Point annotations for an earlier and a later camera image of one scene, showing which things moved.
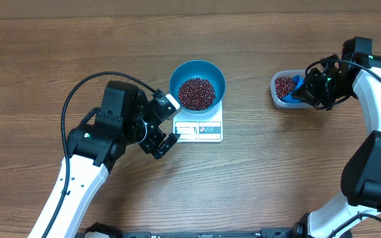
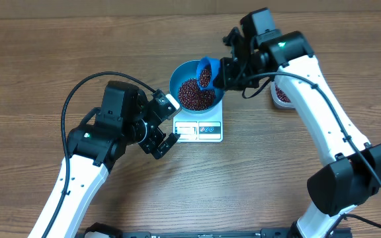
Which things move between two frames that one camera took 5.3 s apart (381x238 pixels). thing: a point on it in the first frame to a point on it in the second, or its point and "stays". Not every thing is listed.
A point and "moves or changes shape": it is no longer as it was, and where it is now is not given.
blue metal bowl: x=198 y=86 stays
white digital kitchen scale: x=204 y=127 stays
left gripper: x=157 y=135 stays
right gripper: x=309 y=94 to x=229 y=80
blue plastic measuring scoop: x=299 y=80 moves or changes shape
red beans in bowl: x=196 y=94 stays
